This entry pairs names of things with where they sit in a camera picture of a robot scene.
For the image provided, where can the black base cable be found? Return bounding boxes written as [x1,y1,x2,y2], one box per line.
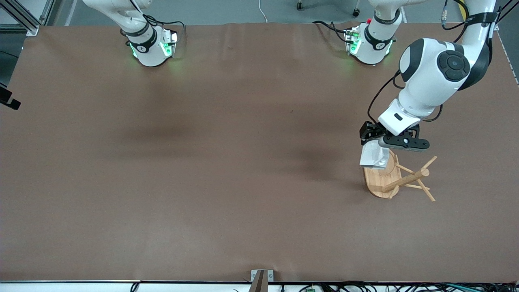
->
[147,15,187,42]
[312,20,350,43]

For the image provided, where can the black left base cable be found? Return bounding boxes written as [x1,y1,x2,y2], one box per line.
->
[312,20,350,43]

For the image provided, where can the tangled black cables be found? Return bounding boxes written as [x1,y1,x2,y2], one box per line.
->
[316,281,519,292]

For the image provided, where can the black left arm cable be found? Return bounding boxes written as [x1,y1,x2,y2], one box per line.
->
[367,0,471,123]

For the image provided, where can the brown table cover sheet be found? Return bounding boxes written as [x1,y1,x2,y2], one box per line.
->
[0,22,519,283]

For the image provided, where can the white faceted cup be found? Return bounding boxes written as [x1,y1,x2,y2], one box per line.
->
[359,140,390,170]

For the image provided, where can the black right base cable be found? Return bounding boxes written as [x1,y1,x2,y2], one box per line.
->
[147,15,187,42]

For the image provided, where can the wooden cup rack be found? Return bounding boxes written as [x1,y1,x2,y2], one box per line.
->
[363,151,438,202]

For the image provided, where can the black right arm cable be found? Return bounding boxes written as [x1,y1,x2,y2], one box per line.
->
[126,0,155,30]

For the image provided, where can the metal table edge bracket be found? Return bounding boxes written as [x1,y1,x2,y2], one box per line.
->
[251,269,275,283]

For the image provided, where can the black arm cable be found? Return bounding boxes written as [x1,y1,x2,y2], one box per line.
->
[367,0,471,123]
[126,0,155,30]

